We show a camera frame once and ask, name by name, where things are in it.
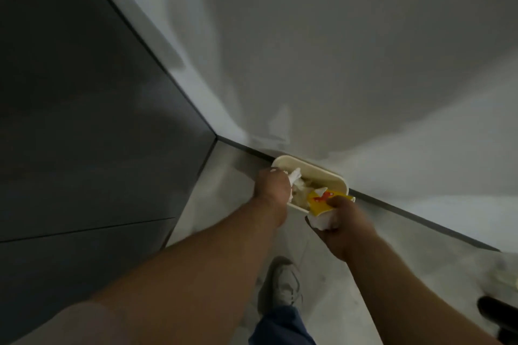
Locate black object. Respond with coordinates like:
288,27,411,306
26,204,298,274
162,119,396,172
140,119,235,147
478,296,518,345

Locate person's right hand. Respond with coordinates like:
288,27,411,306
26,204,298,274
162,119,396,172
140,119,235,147
306,196,378,262

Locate cream oval food container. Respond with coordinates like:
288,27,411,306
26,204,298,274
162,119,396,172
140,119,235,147
270,155,349,212

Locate person's blue trouser leg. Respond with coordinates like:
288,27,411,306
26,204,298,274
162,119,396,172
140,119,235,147
249,305,317,345

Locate white napkin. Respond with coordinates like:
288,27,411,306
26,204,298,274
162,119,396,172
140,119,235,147
283,168,304,204

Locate person's left hand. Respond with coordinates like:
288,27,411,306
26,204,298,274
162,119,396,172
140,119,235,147
253,167,292,228

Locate white tissue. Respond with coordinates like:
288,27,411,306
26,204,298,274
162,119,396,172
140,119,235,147
308,208,345,232

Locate yellow and red paper wrapper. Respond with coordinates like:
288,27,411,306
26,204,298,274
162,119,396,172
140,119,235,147
306,190,356,217

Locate person's grey sneaker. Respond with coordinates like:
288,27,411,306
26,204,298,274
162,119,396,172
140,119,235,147
259,258,303,315

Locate person's right forearm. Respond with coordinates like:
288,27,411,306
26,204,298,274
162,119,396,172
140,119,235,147
344,235,504,345

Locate person's left forearm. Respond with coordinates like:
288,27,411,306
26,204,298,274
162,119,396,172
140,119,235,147
12,197,287,345

